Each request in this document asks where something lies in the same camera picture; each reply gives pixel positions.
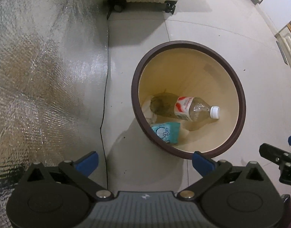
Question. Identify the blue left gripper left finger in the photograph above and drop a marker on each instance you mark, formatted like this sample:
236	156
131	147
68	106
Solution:
79	171

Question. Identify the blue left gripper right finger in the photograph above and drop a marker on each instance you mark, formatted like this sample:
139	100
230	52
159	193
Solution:
212	172

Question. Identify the teal tissue packet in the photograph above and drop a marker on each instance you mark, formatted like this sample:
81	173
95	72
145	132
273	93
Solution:
168	132

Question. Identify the clear plastic bottle white cap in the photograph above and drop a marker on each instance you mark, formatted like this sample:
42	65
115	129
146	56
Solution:
183	108

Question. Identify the round beige trash bin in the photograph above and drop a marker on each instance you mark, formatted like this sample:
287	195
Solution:
190	69

